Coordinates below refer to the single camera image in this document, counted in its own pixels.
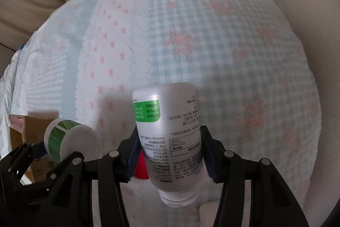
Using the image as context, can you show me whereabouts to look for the light blue patterned bedsheet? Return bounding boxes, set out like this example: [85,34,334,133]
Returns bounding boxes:
[0,0,323,227]

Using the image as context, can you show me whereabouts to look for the red cap bottle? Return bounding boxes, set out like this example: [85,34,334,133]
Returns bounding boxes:
[134,151,149,180]

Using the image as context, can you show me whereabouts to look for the green white jar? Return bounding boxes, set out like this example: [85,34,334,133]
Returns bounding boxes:
[44,118,101,164]

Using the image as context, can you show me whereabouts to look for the cardboard box pink flaps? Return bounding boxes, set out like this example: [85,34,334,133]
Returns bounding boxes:
[9,115,56,183]

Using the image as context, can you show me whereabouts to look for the white earbuds case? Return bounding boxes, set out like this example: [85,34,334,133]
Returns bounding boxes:
[199,200,223,227]

